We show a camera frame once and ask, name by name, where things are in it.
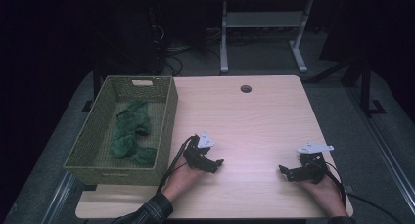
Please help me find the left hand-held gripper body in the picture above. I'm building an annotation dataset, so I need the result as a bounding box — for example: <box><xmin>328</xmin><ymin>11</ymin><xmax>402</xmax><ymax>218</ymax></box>
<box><xmin>182</xmin><ymin>130</ymin><xmax>215</xmax><ymax>173</ymax></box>

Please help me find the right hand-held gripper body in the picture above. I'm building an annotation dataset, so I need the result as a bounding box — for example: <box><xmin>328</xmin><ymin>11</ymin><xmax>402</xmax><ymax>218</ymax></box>
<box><xmin>297</xmin><ymin>140</ymin><xmax>335</xmax><ymax>185</ymax></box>

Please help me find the green knitted cloth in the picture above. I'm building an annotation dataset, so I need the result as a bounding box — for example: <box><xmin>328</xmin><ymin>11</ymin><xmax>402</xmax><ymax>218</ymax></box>
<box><xmin>109</xmin><ymin>99</ymin><xmax>159</xmax><ymax>166</ymax></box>

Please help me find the green woven basket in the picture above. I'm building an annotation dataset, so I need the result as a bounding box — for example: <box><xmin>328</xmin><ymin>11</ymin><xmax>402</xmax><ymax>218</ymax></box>
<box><xmin>63</xmin><ymin>74</ymin><xmax>179</xmax><ymax>187</ymax></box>

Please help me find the person's left hand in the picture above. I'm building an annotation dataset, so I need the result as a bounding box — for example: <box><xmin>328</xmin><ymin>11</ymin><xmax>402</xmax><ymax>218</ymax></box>
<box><xmin>161</xmin><ymin>162</ymin><xmax>206</xmax><ymax>202</ymax></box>

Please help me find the person's right hand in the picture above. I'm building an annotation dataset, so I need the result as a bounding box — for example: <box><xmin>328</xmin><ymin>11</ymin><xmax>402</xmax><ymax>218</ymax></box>
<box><xmin>297</xmin><ymin>175</ymin><xmax>348</xmax><ymax>218</ymax></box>

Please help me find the black metal stand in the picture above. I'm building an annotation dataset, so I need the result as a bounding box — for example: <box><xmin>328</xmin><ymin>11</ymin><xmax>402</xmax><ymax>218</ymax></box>
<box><xmin>302</xmin><ymin>51</ymin><xmax>388</xmax><ymax>118</ymax></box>

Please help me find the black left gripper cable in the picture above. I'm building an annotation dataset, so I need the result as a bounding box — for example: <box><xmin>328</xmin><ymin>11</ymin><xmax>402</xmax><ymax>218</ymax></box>
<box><xmin>156</xmin><ymin>135</ymin><xmax>199</xmax><ymax>195</ymax></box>

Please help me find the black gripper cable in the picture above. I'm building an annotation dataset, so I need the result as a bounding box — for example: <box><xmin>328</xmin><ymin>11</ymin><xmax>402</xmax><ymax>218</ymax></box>
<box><xmin>322</xmin><ymin>159</ymin><xmax>405</xmax><ymax>224</ymax></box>
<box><xmin>156</xmin><ymin>135</ymin><xmax>199</xmax><ymax>195</ymax></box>

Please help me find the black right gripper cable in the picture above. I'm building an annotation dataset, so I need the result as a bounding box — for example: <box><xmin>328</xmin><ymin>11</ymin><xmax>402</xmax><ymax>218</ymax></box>
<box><xmin>322</xmin><ymin>159</ymin><xmax>405</xmax><ymax>224</ymax></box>

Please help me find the metal floor rail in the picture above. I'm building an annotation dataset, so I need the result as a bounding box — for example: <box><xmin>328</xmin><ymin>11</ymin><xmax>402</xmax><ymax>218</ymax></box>
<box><xmin>346</xmin><ymin>86</ymin><xmax>415</xmax><ymax>216</ymax></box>
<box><xmin>41</xmin><ymin>170</ymin><xmax>76</xmax><ymax>224</ymax></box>

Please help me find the tangle of floor cables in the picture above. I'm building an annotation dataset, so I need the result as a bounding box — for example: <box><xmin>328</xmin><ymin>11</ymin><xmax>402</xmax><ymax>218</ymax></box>
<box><xmin>156</xmin><ymin>23</ymin><xmax>223</xmax><ymax>77</ymax></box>

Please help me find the grey metal frame table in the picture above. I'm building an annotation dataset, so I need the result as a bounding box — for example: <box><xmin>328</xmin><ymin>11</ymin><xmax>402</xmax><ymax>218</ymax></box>
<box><xmin>207</xmin><ymin>0</ymin><xmax>360</xmax><ymax>74</ymax></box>

